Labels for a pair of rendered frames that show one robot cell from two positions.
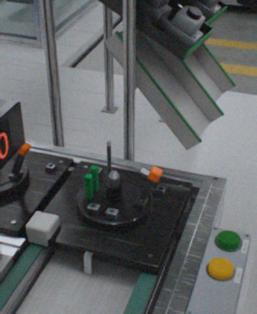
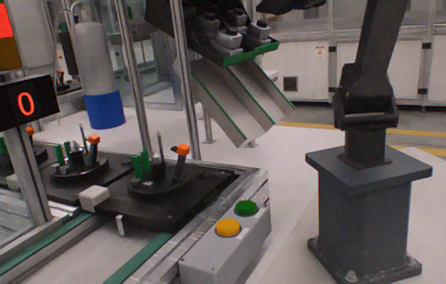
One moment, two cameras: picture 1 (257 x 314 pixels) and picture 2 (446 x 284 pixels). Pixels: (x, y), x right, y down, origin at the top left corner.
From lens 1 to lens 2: 0.40 m
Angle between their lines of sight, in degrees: 17
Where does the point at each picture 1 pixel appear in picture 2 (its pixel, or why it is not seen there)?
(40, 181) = (114, 171)
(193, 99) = (251, 113)
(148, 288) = (161, 243)
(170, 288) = (176, 241)
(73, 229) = (119, 199)
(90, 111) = not seen: hidden behind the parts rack
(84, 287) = (116, 246)
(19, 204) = (88, 184)
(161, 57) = (224, 82)
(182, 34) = (223, 48)
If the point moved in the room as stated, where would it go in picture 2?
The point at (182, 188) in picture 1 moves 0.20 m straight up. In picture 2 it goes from (223, 173) to (214, 86)
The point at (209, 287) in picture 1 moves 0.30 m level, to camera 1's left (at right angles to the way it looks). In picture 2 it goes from (211, 242) to (50, 237)
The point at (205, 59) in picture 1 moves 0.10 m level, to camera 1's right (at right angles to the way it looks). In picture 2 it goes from (269, 89) to (303, 87)
